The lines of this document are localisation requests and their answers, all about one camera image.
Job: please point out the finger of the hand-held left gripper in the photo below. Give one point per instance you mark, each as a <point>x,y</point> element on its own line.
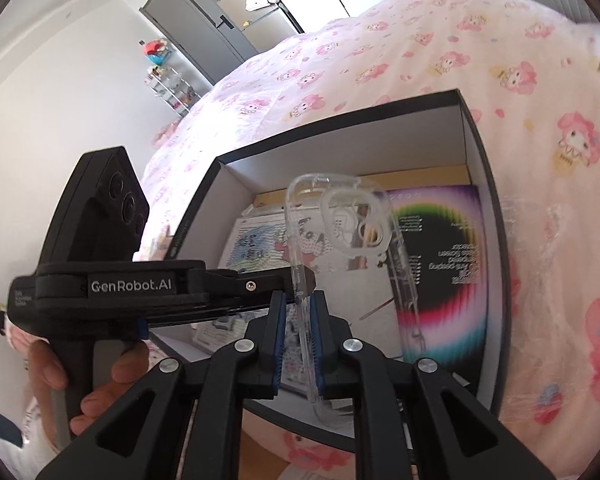
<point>205,312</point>
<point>250,282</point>

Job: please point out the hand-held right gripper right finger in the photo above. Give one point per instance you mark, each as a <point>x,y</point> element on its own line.
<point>320,340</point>

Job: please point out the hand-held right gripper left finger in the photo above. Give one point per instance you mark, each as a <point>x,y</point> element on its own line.
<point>279,340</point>

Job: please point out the clear phone case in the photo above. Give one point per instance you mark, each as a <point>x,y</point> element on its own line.
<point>341,195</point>

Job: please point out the colourful black book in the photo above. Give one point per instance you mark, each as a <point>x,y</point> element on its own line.
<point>445,260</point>

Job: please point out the black box with white inside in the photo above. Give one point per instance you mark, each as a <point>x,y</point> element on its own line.
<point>360,135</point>

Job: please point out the person's left hand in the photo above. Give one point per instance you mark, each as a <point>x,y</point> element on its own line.
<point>125,362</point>

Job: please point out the cartoon printed card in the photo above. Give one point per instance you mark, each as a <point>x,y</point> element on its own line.
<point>260,245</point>

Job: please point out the white shelf rack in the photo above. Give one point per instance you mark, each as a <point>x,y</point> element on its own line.
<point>172,85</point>

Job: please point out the red plush toy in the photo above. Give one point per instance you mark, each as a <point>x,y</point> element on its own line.
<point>152,49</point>

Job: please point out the grey wardrobe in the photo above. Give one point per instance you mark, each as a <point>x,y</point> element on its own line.
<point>195,25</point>

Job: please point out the clear plastic film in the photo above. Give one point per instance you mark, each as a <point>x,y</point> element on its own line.
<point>555,270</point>

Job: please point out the pink cartoon printed blanket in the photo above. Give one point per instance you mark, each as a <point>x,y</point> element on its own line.
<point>380,50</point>

